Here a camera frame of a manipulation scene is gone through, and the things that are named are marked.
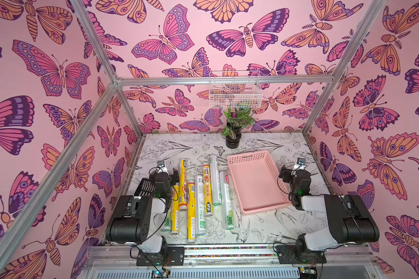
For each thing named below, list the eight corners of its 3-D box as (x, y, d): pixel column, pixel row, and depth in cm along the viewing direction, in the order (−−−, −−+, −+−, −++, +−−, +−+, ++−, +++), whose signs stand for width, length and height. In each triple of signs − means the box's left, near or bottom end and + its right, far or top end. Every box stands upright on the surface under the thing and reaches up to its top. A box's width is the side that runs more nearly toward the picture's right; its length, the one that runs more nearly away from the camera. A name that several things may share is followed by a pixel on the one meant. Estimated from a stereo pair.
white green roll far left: (163, 232, 82) (160, 230, 79) (166, 214, 87) (164, 211, 84) (172, 232, 82) (170, 229, 79) (175, 214, 87) (173, 211, 84)
